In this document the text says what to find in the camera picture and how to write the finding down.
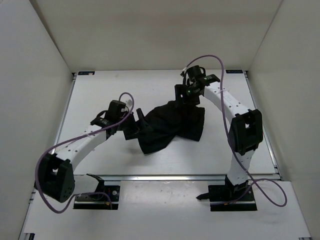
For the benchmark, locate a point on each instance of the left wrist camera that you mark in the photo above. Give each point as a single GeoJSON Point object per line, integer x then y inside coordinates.
{"type": "Point", "coordinates": [117, 109]}

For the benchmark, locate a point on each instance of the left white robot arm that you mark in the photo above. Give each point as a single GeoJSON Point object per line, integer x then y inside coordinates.
{"type": "Point", "coordinates": [54, 174]}

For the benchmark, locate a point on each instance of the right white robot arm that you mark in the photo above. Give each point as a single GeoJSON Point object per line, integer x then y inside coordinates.
{"type": "Point", "coordinates": [244, 134]}

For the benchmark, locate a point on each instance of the black skirt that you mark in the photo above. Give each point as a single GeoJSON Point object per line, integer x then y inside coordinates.
{"type": "Point", "coordinates": [169, 121]}

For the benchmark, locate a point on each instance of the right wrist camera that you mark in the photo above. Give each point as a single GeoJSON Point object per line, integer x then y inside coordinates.
{"type": "Point", "coordinates": [194, 72]}

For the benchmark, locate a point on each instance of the blue corner sticker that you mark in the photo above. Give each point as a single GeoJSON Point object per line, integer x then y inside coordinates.
{"type": "Point", "coordinates": [86, 73]}
{"type": "Point", "coordinates": [234, 71]}

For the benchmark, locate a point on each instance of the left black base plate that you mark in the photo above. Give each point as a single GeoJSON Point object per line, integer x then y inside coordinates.
{"type": "Point", "coordinates": [105, 195]}

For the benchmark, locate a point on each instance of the aluminium front rail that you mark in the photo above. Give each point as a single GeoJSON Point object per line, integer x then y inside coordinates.
{"type": "Point", "coordinates": [165, 178]}

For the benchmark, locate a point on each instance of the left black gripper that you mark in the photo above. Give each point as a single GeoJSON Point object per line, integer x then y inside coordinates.
{"type": "Point", "coordinates": [132, 132]}

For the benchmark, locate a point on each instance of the left blue corner sticker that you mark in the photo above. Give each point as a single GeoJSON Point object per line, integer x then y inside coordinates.
{"type": "Point", "coordinates": [86, 73]}

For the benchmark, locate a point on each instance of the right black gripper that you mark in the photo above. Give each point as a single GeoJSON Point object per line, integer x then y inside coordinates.
{"type": "Point", "coordinates": [181, 90]}

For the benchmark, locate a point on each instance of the right blue corner sticker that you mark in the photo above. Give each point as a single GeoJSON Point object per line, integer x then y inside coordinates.
{"type": "Point", "coordinates": [234, 71]}

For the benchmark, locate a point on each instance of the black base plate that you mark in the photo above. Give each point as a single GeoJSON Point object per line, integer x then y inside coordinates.
{"type": "Point", "coordinates": [221, 200]}
{"type": "Point", "coordinates": [105, 195]}

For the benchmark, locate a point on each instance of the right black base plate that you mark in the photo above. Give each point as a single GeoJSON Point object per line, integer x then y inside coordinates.
{"type": "Point", "coordinates": [221, 200]}

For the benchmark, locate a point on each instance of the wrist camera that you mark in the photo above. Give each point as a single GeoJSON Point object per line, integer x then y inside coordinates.
{"type": "Point", "coordinates": [194, 72]}
{"type": "Point", "coordinates": [117, 109]}

